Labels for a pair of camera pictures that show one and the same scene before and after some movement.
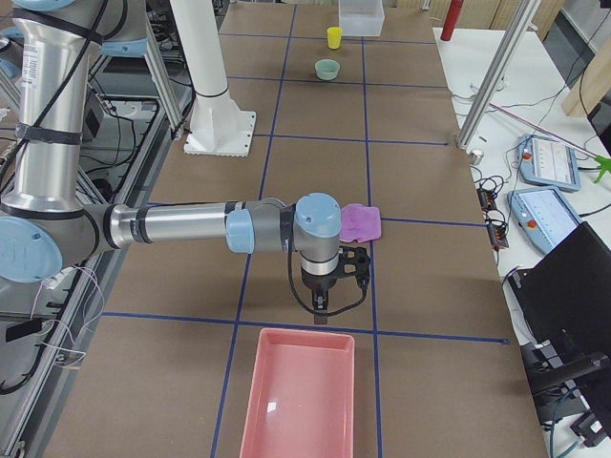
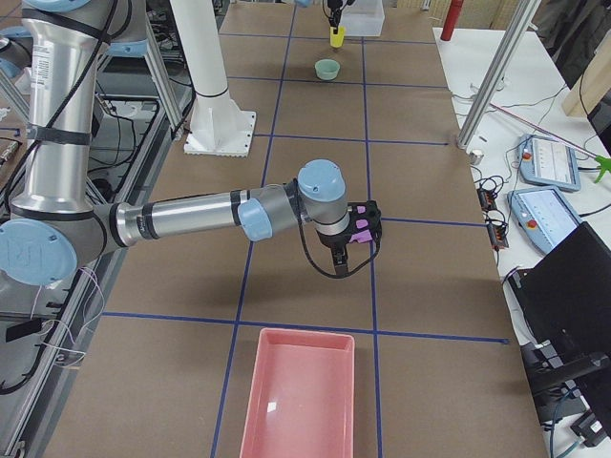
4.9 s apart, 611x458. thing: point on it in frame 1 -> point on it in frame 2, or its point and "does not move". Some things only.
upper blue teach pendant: [544, 162] does not move
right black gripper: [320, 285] -> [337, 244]
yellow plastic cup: [334, 36] does not move
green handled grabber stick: [603, 164] does not move
